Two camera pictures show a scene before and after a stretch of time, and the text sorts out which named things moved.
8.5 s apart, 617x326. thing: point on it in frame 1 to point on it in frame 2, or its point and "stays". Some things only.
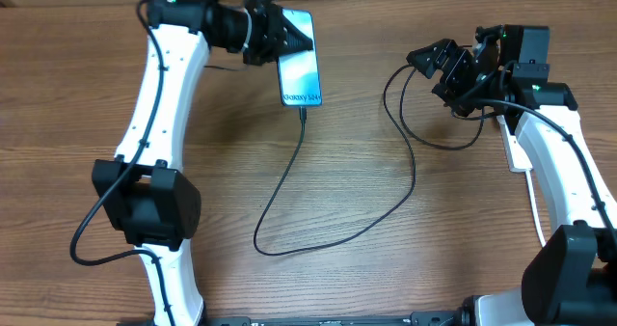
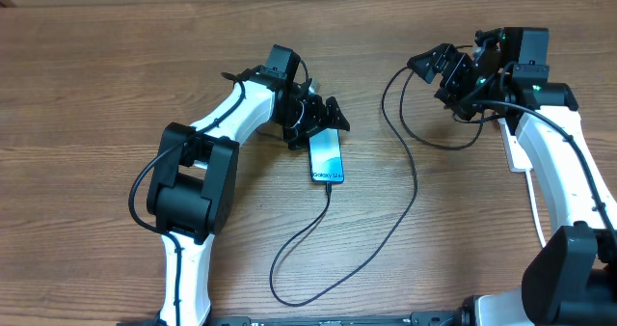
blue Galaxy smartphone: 298,76 to 325,149
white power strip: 517,156 stays
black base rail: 429,318 stays
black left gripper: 276,29 to 317,120
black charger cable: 392,211 to 402,137
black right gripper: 457,65 stays
